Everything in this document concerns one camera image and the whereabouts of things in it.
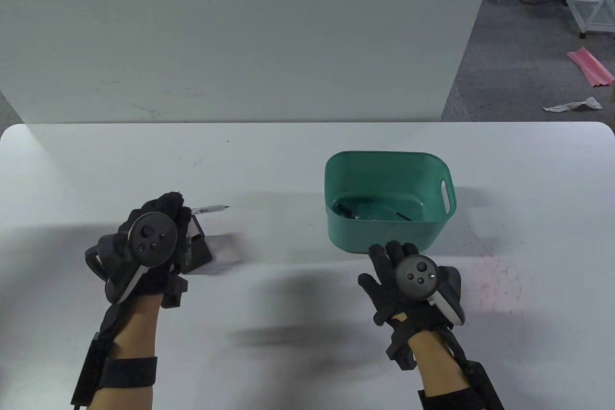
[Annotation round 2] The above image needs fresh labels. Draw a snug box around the person's right hand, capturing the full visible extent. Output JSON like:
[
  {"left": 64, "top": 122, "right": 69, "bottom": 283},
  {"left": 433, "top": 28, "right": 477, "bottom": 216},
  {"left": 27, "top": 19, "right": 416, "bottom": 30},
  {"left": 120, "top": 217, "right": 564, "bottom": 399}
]
[{"left": 358, "top": 241, "right": 462, "bottom": 334}]

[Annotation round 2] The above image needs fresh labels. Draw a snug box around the person's left hand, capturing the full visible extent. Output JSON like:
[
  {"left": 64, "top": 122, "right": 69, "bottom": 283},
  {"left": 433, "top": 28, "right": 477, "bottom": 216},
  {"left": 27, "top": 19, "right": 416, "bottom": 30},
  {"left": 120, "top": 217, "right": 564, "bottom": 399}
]
[{"left": 98, "top": 191, "right": 193, "bottom": 307}]

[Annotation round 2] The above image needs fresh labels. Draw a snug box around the person's left forearm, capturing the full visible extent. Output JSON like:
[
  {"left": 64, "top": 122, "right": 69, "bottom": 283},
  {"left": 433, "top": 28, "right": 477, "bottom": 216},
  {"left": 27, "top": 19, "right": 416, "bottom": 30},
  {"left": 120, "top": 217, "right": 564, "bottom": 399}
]
[{"left": 91, "top": 292, "right": 161, "bottom": 410}]

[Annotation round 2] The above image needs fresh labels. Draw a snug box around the person's right forearm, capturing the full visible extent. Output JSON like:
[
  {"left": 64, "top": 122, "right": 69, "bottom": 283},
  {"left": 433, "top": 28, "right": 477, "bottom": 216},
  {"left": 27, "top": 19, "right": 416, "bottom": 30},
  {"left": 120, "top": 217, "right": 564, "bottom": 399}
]
[{"left": 408, "top": 333, "right": 474, "bottom": 394}]

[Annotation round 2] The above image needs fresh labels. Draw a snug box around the black grey right hand controller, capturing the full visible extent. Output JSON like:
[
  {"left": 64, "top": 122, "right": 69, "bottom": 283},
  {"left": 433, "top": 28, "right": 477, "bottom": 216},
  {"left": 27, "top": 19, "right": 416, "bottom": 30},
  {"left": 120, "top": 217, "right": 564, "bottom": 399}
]
[{"left": 395, "top": 255, "right": 466, "bottom": 326}]

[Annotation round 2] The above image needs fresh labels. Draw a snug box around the black grey hand controller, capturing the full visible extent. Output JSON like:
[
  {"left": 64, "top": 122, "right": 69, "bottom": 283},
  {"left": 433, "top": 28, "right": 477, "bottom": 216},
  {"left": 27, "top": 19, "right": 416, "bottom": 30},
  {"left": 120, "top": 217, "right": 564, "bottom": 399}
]
[
  {"left": 85, "top": 212, "right": 178, "bottom": 305},
  {"left": 395, "top": 255, "right": 466, "bottom": 326}
]

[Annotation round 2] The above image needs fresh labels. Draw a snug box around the black grey left hand controller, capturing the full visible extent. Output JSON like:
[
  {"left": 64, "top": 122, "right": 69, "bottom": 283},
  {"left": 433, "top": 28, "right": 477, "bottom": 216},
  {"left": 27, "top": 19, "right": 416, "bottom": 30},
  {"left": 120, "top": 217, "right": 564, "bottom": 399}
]
[{"left": 85, "top": 212, "right": 178, "bottom": 305}]

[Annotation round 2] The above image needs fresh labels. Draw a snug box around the green plastic bin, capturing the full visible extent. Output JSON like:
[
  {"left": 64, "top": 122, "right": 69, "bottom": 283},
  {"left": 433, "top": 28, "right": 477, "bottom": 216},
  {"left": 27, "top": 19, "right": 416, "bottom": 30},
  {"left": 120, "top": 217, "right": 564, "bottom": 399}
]
[{"left": 324, "top": 150, "right": 457, "bottom": 255}]

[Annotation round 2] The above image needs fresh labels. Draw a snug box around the black mesh pen holder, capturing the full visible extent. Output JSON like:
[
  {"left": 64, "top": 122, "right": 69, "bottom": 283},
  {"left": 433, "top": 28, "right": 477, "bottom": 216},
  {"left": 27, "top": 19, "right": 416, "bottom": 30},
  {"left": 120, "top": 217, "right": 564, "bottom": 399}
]
[{"left": 183, "top": 215, "right": 213, "bottom": 276}]

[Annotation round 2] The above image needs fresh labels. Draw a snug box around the black right armband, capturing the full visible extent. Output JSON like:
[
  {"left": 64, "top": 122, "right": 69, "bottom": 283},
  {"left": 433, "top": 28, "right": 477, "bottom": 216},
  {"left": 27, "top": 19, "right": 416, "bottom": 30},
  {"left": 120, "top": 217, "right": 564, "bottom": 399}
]
[{"left": 417, "top": 381, "right": 486, "bottom": 410}]

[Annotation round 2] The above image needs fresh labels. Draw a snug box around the black armband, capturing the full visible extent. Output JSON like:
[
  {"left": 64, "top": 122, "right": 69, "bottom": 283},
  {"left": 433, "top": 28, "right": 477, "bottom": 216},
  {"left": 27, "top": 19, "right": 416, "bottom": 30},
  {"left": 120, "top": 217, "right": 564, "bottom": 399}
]
[
  {"left": 417, "top": 381, "right": 486, "bottom": 410},
  {"left": 101, "top": 356, "right": 158, "bottom": 389}
]

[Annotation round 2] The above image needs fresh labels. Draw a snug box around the black left armband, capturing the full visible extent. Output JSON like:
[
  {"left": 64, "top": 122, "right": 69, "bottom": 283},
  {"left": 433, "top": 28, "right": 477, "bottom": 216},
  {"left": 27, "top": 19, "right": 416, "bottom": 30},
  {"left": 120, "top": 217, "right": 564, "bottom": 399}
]
[{"left": 101, "top": 356, "right": 158, "bottom": 389}]

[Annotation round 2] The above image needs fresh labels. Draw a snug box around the white partition board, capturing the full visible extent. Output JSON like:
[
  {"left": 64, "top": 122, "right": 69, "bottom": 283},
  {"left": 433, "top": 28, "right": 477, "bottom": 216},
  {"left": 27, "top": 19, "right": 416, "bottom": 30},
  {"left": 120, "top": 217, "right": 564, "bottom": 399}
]
[{"left": 0, "top": 0, "right": 503, "bottom": 123}]

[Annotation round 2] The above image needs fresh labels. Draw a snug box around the white crumpled paper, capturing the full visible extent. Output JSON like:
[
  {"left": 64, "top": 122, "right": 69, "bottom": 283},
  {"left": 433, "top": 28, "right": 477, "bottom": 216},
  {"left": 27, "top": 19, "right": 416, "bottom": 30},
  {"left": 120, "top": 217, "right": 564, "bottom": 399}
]
[{"left": 543, "top": 97, "right": 603, "bottom": 113}]

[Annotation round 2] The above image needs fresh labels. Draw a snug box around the pink folded paper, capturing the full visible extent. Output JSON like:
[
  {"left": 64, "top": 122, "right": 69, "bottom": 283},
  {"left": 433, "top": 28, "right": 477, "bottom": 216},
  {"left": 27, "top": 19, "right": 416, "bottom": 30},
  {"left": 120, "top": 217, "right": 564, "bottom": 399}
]
[{"left": 567, "top": 47, "right": 615, "bottom": 87}]

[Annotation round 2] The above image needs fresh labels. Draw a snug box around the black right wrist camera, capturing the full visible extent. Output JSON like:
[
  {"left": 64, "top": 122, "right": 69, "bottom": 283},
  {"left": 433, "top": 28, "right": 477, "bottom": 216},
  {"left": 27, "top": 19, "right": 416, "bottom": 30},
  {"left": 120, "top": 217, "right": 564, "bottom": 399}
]
[{"left": 386, "top": 328, "right": 416, "bottom": 371}]

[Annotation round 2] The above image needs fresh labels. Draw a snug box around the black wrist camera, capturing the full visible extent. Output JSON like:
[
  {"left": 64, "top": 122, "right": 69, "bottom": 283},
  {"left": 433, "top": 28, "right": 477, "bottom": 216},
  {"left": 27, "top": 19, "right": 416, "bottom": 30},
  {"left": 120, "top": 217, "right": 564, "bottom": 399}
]
[
  {"left": 161, "top": 273, "right": 189, "bottom": 310},
  {"left": 386, "top": 328, "right": 416, "bottom": 371}
]

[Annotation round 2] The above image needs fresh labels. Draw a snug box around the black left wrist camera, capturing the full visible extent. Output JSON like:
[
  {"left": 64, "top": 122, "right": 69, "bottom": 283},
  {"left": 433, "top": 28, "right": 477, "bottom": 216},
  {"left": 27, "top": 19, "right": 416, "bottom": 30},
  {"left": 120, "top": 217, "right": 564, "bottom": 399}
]
[{"left": 161, "top": 273, "right": 189, "bottom": 310}]

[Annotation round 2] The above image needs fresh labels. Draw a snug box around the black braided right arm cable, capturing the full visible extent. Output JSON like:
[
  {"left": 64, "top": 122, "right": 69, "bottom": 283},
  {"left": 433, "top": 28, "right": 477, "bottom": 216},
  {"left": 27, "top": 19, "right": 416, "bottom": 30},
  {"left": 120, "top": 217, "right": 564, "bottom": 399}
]
[{"left": 444, "top": 328, "right": 476, "bottom": 367}]

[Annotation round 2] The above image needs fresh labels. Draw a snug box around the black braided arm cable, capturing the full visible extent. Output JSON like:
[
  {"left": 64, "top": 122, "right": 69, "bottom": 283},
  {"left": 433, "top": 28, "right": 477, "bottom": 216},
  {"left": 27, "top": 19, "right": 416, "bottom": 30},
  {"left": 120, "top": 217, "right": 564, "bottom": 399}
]
[
  {"left": 98, "top": 302, "right": 135, "bottom": 341},
  {"left": 444, "top": 328, "right": 476, "bottom": 367}
]

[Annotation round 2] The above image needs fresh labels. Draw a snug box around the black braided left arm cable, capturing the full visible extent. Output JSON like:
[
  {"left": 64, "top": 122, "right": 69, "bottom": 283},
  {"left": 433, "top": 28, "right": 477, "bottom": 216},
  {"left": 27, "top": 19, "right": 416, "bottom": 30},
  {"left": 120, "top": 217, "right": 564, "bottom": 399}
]
[{"left": 98, "top": 302, "right": 135, "bottom": 341}]

